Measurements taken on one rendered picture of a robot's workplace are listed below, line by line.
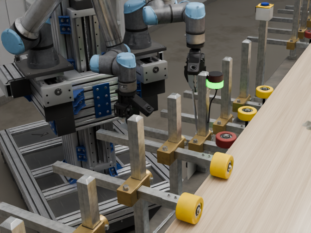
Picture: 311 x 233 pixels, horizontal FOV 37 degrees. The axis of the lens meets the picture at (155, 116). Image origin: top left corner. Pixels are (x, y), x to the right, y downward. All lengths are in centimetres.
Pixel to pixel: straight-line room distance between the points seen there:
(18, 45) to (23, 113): 228
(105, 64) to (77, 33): 48
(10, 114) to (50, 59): 215
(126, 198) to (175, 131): 33
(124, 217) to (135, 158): 124
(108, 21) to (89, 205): 96
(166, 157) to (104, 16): 70
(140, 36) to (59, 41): 41
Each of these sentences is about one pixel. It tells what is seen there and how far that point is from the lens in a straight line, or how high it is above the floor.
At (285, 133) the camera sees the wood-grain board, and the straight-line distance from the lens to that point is 184.
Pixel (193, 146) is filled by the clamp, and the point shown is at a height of 86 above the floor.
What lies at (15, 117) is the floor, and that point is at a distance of 423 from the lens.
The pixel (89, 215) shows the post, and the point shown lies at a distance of 123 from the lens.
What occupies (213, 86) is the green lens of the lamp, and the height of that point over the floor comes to 110.
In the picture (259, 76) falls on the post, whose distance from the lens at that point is 252.
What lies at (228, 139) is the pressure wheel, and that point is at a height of 91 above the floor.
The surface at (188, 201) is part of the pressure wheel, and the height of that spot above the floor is 98.
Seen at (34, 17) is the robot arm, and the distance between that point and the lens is 197.
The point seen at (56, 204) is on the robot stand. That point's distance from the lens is 267.
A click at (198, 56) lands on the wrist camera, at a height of 117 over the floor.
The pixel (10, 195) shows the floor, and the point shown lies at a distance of 320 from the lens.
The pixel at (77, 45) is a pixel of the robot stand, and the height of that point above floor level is 108.
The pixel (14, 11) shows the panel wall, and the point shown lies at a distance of 449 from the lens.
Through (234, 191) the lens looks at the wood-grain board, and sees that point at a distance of 149.
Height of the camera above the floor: 177
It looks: 27 degrees down
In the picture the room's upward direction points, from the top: 2 degrees counter-clockwise
